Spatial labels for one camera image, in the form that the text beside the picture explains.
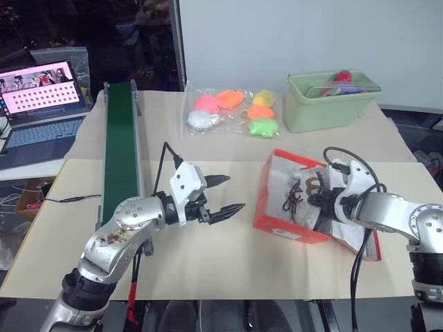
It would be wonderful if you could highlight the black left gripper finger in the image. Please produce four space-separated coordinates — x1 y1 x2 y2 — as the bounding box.
204 174 231 190
208 203 247 224

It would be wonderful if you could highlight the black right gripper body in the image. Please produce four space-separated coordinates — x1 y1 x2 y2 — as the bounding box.
309 188 343 216

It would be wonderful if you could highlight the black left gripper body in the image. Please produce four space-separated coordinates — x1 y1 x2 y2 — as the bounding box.
184 193 214 225

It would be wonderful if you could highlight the orange cardboard shoebox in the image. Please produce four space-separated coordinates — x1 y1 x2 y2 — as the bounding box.
252 148 384 262

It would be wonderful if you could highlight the white wrapping paper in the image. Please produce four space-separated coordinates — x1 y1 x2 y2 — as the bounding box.
331 219 374 256

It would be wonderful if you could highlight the clear plastic toy bag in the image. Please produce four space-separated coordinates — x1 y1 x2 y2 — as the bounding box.
181 80 284 140

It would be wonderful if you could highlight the white round plastic toy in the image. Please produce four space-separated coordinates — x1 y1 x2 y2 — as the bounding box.
187 109 222 131

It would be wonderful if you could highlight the green plastic toy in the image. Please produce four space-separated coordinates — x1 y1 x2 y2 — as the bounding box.
247 117 280 139

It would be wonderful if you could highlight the light green plastic bin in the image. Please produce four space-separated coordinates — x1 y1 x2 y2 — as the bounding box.
284 68 383 133

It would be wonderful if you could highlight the beige table cloth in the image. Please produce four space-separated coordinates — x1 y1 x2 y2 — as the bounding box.
64 89 420 164

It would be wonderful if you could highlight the pink plastic toy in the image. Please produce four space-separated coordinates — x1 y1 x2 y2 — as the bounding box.
194 95 220 113

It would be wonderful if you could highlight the orange round plastic toy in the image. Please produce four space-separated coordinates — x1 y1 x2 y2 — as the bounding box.
247 104 275 120

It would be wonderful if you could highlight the orange fish-shaped toy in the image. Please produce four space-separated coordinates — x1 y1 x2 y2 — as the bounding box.
217 89 245 109

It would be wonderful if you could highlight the yellow plastic toy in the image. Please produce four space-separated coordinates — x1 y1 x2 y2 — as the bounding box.
252 89 277 107

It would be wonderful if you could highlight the blue purple toy in bin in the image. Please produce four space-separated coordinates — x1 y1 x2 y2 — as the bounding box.
320 82 373 98

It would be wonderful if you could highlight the green conveyor belt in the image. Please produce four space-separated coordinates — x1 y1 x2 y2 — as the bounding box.
96 78 147 231

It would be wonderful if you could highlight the dark rounded shape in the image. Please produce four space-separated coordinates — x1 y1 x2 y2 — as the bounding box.
161 299 199 332

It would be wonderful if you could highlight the red toy in bin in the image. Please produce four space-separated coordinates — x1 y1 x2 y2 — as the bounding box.
332 70 354 84

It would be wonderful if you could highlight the red and black device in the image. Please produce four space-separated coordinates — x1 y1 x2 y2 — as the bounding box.
414 147 443 174

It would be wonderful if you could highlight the grey metal pole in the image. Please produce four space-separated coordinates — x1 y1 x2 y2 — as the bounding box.
172 0 187 93

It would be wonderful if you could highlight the brown cardboard box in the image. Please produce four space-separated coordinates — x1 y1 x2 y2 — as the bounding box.
15 177 57 221

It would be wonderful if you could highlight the open laptop computer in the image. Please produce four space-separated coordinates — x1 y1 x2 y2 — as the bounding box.
0 59 93 171

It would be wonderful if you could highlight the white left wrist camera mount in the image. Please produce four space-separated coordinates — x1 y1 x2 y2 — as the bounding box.
168 161 209 228

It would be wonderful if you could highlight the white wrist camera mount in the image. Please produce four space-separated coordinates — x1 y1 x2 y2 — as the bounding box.
326 159 377 224
168 161 209 228

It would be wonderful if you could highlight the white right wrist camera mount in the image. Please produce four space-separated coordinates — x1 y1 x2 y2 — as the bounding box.
326 159 377 224

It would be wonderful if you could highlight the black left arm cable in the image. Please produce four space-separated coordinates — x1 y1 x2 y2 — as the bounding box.
151 140 185 199

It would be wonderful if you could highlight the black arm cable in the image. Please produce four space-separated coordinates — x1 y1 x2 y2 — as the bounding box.
323 146 388 332
151 140 185 199

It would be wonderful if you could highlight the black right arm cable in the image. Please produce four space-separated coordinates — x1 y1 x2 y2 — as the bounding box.
323 146 388 332

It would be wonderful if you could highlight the red strap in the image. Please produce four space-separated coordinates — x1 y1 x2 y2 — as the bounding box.
126 279 140 326

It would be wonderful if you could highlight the thin black table cable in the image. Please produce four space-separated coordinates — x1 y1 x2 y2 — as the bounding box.
44 194 103 204

